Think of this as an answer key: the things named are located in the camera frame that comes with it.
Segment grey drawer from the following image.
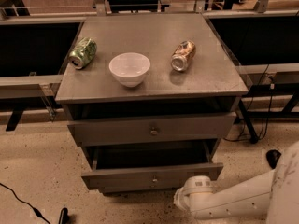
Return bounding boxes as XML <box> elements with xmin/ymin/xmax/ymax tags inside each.
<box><xmin>68</xmin><ymin>112</ymin><xmax>236</xmax><ymax>147</ymax></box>
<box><xmin>82</xmin><ymin>140</ymin><xmax>223</xmax><ymax>194</ymax></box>

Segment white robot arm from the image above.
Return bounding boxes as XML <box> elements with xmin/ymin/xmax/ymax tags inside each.
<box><xmin>174</xmin><ymin>142</ymin><xmax>299</xmax><ymax>224</ymax></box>

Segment grey wooden drawer cabinet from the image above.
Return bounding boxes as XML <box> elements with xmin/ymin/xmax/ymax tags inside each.
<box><xmin>55</xmin><ymin>13</ymin><xmax>249</xmax><ymax>170</ymax></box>

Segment grey top drawer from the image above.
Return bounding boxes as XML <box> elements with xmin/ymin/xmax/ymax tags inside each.
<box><xmin>68</xmin><ymin>112</ymin><xmax>236</xmax><ymax>147</ymax></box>

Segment white ceramic bowl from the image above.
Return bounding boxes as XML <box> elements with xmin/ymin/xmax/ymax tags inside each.
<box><xmin>109</xmin><ymin>52</ymin><xmax>150</xmax><ymax>88</ymax></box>

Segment crushed orange soda can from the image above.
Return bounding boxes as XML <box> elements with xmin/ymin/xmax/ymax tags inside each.
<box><xmin>171</xmin><ymin>40</ymin><xmax>196</xmax><ymax>72</ymax></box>

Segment crushed green soda can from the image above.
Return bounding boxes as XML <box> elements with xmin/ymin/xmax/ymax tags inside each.
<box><xmin>68</xmin><ymin>37</ymin><xmax>97</xmax><ymax>70</ymax></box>

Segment black shoe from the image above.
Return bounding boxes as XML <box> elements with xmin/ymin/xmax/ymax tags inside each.
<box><xmin>266</xmin><ymin>149</ymin><xmax>281</xmax><ymax>169</ymax></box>

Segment black cables by table leg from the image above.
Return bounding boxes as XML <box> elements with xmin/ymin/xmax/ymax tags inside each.
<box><xmin>222</xmin><ymin>64</ymin><xmax>277</xmax><ymax>143</ymax></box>

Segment black floor cable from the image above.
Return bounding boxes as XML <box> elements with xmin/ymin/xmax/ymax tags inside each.
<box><xmin>0</xmin><ymin>182</ymin><xmax>52</xmax><ymax>224</ymax></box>

